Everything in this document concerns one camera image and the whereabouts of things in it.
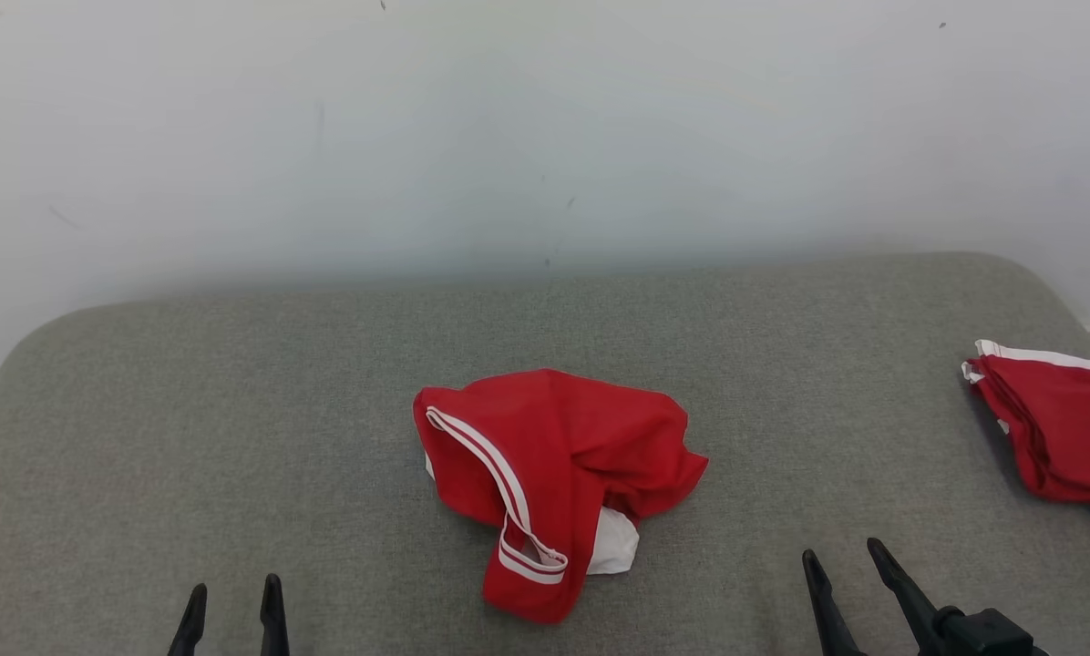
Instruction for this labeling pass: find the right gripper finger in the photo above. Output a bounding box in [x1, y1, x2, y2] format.
[801, 548, 866, 656]
[867, 538, 944, 656]

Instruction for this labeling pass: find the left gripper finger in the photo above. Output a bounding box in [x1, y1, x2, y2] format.
[167, 583, 209, 656]
[259, 574, 291, 656]

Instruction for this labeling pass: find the red shorts white side stripe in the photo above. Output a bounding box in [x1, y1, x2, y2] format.
[961, 339, 1090, 528]

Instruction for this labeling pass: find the red jersey white trim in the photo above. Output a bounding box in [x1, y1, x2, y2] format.
[413, 367, 710, 626]

